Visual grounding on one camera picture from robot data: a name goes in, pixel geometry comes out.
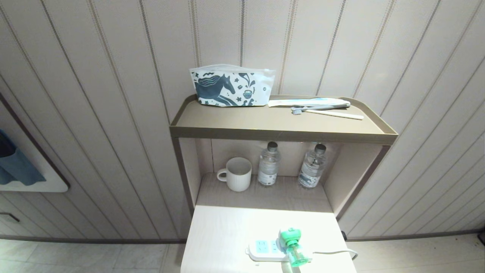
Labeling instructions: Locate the grey toothbrush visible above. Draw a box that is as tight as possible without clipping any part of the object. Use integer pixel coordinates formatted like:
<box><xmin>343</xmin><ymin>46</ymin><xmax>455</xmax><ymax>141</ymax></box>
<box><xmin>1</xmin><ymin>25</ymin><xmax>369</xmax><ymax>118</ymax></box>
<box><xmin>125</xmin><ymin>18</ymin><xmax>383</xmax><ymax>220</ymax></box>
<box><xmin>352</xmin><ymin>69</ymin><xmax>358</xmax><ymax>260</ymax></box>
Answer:
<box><xmin>291</xmin><ymin>104</ymin><xmax>350</xmax><ymax>115</ymax></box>

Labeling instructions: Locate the green mosquito repellent device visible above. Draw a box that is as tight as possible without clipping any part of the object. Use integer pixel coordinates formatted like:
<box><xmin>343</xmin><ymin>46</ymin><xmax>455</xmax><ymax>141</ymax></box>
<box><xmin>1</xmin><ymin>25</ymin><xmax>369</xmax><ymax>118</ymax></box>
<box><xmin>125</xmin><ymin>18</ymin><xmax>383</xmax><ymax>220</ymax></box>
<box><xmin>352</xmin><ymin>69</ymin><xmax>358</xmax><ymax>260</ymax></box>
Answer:
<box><xmin>278</xmin><ymin>228</ymin><xmax>310</xmax><ymax>267</ymax></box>

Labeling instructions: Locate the white toothpaste tube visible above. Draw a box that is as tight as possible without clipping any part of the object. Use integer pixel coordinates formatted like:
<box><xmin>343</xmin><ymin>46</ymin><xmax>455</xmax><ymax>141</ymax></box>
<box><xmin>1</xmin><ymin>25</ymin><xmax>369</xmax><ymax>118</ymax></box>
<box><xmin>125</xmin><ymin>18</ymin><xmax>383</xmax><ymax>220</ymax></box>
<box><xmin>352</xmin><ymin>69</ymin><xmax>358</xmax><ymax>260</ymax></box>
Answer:
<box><xmin>268</xmin><ymin>97</ymin><xmax>351</xmax><ymax>108</ymax></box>

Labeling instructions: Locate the white pouch with horse print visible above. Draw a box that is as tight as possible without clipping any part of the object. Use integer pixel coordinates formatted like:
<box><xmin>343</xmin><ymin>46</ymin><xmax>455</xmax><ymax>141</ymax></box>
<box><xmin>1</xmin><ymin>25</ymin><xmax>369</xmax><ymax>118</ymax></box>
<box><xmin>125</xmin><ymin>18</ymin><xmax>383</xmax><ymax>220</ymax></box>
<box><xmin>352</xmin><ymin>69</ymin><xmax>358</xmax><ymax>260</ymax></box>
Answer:
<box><xmin>189</xmin><ymin>64</ymin><xmax>276</xmax><ymax>107</ymax></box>

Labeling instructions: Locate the white power cable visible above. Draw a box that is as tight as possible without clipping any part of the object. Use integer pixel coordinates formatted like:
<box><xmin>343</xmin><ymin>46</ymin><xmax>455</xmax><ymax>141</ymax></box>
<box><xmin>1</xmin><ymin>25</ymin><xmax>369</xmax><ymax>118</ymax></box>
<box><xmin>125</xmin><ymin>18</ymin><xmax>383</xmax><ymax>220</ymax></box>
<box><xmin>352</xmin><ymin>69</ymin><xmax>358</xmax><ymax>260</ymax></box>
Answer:
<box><xmin>311</xmin><ymin>249</ymin><xmax>358</xmax><ymax>262</ymax></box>

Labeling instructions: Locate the beige shelf unit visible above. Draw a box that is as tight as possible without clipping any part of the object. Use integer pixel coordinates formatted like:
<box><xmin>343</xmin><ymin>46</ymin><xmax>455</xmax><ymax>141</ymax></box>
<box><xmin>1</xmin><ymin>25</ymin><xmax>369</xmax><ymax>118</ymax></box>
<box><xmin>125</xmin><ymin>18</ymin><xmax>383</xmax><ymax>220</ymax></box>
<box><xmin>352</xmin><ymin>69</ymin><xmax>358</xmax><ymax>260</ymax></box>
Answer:
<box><xmin>169</xmin><ymin>94</ymin><xmax>399</xmax><ymax>273</ymax></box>

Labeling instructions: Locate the clear water bottle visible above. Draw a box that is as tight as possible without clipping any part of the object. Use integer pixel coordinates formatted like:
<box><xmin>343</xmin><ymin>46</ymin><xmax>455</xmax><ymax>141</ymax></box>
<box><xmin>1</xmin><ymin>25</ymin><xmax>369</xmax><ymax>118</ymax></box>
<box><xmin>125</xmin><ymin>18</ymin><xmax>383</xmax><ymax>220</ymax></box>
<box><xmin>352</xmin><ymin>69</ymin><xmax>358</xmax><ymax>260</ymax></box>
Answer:
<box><xmin>297</xmin><ymin>144</ymin><xmax>327</xmax><ymax>189</ymax></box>
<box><xmin>257</xmin><ymin>141</ymin><xmax>281</xmax><ymax>187</ymax></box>

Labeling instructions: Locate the white ribbed mug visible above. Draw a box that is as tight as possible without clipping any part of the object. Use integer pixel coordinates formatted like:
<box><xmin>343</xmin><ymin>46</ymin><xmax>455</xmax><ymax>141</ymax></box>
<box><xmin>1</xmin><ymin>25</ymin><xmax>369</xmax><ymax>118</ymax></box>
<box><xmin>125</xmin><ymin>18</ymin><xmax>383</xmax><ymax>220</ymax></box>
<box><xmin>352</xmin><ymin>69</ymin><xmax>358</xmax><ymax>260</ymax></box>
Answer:
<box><xmin>217</xmin><ymin>157</ymin><xmax>252</xmax><ymax>192</ymax></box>

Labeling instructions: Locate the blue cloth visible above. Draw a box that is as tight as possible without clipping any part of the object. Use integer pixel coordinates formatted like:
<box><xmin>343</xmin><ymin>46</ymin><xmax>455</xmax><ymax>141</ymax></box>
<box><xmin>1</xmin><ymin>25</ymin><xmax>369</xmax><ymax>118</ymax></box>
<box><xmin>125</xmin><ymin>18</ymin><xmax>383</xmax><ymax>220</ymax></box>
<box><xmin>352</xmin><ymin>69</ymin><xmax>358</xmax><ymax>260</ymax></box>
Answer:
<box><xmin>0</xmin><ymin>130</ymin><xmax>47</xmax><ymax>186</ymax></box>

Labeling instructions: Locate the white power strip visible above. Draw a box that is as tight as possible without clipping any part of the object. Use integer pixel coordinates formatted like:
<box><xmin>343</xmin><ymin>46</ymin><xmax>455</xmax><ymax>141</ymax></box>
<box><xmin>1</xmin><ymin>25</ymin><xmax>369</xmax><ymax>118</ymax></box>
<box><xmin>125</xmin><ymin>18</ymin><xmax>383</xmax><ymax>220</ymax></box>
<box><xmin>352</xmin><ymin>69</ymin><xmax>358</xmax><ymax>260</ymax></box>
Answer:
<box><xmin>246</xmin><ymin>238</ymin><xmax>313</xmax><ymax>262</ymax></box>

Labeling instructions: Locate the white toothbrush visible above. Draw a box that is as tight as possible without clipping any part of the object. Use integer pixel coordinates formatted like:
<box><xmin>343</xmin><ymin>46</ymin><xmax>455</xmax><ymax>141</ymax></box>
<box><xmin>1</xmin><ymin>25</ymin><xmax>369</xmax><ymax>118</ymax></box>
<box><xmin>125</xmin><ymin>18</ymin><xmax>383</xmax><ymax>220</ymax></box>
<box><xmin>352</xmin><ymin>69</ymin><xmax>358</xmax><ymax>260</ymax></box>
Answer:
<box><xmin>304</xmin><ymin>109</ymin><xmax>364</xmax><ymax>121</ymax></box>

